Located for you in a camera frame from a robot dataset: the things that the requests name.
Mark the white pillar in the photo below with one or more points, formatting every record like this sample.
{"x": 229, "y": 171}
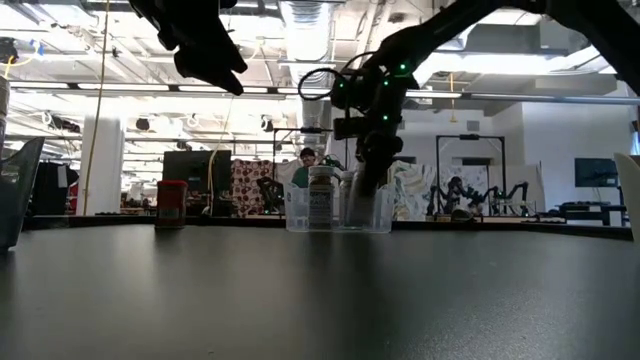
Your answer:
{"x": 105, "y": 165}

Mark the clear plastic bin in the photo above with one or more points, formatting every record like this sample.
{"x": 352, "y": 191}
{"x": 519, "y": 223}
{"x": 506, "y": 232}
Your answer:
{"x": 17, "y": 200}
{"x": 295, "y": 215}

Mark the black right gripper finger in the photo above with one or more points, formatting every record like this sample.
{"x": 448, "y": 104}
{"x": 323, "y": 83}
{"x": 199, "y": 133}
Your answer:
{"x": 387, "y": 165}
{"x": 368, "y": 172}

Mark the red patterned cloth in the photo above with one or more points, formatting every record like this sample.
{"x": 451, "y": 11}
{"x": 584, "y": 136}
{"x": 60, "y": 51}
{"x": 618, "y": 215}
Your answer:
{"x": 247, "y": 185}

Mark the dark wall screen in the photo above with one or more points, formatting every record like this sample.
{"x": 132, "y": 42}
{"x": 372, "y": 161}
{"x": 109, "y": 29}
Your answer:
{"x": 596, "y": 172}

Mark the black background robot arm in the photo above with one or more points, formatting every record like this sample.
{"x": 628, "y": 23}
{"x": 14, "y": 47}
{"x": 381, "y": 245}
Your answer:
{"x": 515, "y": 190}
{"x": 270, "y": 192}
{"x": 452, "y": 192}

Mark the small black ceiling fixture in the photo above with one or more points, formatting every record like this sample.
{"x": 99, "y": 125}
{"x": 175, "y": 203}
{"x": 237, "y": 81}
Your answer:
{"x": 267, "y": 125}
{"x": 142, "y": 124}

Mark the red spice tin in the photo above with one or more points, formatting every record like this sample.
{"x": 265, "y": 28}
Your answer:
{"x": 171, "y": 200}

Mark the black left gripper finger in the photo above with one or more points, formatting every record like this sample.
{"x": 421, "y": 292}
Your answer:
{"x": 205, "y": 70}
{"x": 227, "y": 55}

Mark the black frame stand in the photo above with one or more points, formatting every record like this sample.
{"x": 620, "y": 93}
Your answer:
{"x": 470, "y": 136}

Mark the black bench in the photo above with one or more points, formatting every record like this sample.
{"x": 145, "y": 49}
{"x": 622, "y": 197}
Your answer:
{"x": 592, "y": 207}

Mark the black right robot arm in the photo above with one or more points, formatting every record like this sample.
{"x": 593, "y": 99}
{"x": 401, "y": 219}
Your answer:
{"x": 590, "y": 20}

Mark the pale colourful cloth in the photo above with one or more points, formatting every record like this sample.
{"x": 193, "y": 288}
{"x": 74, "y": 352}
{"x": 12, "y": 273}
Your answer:
{"x": 412, "y": 190}

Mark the black computer monitor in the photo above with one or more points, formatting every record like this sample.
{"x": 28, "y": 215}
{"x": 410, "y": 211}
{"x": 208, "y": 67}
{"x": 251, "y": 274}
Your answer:
{"x": 190, "y": 170}

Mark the frosted white plastic bin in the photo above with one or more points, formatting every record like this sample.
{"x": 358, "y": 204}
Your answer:
{"x": 630, "y": 190}

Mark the long ceiling light bar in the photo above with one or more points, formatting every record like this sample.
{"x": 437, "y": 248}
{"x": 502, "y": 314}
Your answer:
{"x": 125, "y": 87}

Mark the dark ceiling lamp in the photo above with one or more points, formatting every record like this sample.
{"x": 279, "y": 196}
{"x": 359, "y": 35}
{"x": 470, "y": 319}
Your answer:
{"x": 7, "y": 50}

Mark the silver ventilation duct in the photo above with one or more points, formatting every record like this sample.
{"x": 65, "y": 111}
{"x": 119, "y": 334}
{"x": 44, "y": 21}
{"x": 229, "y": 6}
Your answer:
{"x": 307, "y": 40}

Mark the person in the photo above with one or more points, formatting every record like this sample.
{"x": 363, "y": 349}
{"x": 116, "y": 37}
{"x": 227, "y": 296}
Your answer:
{"x": 302, "y": 176}

